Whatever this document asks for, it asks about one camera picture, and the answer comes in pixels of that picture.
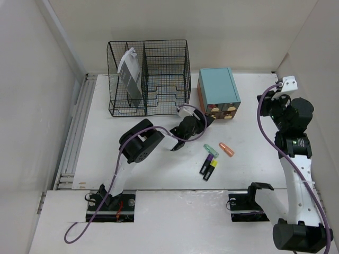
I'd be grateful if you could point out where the purple cap highlighter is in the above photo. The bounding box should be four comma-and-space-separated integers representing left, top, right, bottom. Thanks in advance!
199, 154, 214, 175

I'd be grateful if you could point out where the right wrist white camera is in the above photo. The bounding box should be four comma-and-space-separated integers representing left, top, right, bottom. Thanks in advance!
272, 76, 298, 100

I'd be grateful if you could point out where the black wire mesh desk organizer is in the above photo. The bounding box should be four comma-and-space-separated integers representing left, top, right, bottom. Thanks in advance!
106, 39, 191, 117

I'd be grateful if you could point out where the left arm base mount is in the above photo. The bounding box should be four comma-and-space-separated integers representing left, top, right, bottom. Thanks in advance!
84, 191, 136, 223

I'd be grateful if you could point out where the teal drawer box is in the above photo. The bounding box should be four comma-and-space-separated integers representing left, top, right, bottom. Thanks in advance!
197, 67, 241, 120

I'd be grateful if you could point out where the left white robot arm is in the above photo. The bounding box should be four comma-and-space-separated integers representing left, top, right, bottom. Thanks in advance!
98, 113, 215, 210

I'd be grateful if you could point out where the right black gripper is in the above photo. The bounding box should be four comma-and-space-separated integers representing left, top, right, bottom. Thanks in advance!
256, 89, 289, 131

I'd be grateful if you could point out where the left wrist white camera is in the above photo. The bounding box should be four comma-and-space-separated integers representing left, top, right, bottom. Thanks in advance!
177, 104, 201, 120

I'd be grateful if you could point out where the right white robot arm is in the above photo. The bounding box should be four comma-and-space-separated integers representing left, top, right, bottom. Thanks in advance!
245, 91, 334, 253

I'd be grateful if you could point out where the aluminium rail frame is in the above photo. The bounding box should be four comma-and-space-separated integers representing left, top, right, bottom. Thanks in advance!
51, 74, 97, 191

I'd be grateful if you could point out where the orange mini highlighter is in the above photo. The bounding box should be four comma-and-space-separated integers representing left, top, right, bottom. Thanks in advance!
219, 142, 235, 157

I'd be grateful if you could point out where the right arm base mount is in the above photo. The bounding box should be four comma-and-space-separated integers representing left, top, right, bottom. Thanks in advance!
226, 182, 274, 222

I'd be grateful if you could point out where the green mini highlighter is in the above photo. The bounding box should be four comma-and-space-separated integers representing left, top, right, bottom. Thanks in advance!
203, 144, 219, 158

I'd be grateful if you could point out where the wrist white camera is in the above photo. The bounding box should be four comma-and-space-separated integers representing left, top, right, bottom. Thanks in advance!
272, 76, 298, 100
177, 104, 201, 120

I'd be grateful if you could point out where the grey setup guide booklet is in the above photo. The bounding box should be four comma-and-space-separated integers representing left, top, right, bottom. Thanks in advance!
118, 47, 142, 107

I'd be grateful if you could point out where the yellow cap highlighter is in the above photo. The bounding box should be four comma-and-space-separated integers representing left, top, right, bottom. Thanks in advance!
203, 159, 218, 181

